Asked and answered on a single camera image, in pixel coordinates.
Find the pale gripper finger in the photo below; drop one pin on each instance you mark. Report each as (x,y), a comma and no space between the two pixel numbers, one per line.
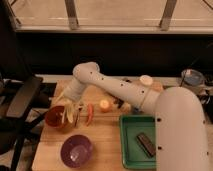
(60,99)
(76,107)

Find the peeled pale banana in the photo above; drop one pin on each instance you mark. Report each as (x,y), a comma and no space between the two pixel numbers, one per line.
(68,113)

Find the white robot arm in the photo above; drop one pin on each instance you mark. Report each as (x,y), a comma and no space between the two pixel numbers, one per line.
(181,137)

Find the red bowl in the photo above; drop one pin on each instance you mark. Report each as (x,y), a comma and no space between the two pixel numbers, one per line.
(53,119)

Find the black office chair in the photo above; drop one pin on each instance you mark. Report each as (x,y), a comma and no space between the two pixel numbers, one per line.
(14,127)

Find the green plastic tray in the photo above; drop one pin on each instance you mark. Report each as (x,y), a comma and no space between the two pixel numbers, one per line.
(134,156)

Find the dark rectangular block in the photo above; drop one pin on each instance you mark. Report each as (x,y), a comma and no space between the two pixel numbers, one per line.
(146,144)

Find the blue round dish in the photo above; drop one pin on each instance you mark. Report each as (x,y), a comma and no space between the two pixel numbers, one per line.
(192,77)

